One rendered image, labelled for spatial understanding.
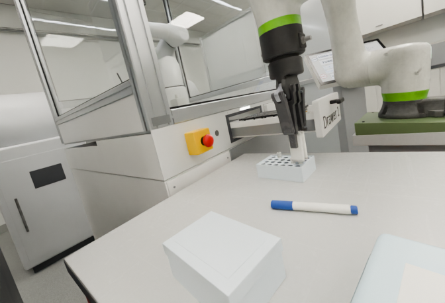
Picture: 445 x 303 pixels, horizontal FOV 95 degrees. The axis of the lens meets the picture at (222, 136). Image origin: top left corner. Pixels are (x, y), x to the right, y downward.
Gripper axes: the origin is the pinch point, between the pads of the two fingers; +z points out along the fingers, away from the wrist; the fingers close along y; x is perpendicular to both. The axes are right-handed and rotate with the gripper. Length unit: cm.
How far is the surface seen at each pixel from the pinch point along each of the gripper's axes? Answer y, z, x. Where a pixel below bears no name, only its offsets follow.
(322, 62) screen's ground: 114, -27, 25
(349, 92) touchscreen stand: 123, -3, 13
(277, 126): 15.6, -2.6, 13.2
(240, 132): 14.6, -1.4, 28.5
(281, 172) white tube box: -3.2, 5.7, 3.7
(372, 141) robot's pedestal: 39.5, 10.1, -9.1
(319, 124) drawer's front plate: 14.9, -2.2, -0.6
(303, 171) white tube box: -2.4, 5.4, -1.5
